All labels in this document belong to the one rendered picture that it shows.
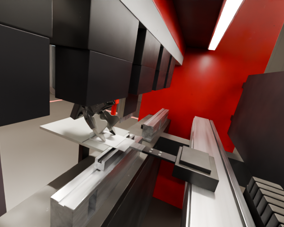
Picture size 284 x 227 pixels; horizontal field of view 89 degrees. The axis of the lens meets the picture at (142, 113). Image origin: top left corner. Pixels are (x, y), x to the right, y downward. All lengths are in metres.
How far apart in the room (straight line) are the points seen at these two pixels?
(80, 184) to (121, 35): 0.33
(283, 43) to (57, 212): 4.22
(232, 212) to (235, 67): 1.04
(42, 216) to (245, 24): 1.42
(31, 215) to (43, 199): 0.04
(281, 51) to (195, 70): 3.06
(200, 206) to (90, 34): 0.38
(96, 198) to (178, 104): 1.03
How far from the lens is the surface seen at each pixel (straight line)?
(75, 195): 0.37
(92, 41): 0.23
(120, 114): 0.43
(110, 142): 0.49
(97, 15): 0.24
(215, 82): 1.28
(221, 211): 0.41
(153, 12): 0.44
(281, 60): 4.19
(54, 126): 0.61
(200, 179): 0.43
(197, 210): 0.38
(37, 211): 0.49
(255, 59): 1.33
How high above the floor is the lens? 1.24
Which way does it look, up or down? 16 degrees down
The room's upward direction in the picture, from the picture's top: 10 degrees clockwise
